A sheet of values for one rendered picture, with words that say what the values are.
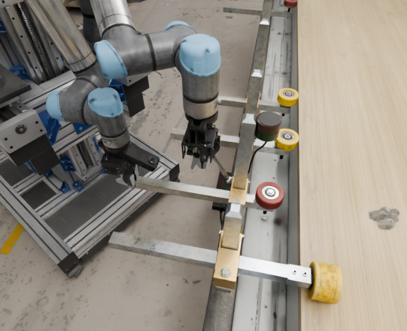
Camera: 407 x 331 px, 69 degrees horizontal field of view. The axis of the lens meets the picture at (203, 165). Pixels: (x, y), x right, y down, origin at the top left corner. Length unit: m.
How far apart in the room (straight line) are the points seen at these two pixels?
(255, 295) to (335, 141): 0.57
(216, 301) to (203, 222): 0.97
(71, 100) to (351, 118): 0.93
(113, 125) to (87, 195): 1.09
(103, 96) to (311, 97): 0.81
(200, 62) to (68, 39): 0.41
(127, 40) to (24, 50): 0.72
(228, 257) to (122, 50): 0.49
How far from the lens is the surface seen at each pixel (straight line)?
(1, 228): 2.21
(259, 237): 1.13
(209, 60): 0.57
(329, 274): 0.72
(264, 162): 1.35
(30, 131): 1.14
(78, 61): 0.88
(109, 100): 0.75
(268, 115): 0.75
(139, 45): 0.64
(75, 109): 0.81
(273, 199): 0.87
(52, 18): 0.86
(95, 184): 1.87
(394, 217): 0.95
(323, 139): 1.10
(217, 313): 0.93
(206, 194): 0.91
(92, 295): 1.78
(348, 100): 1.31
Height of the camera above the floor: 1.60
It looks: 49 degrees down
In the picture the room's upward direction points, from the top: straight up
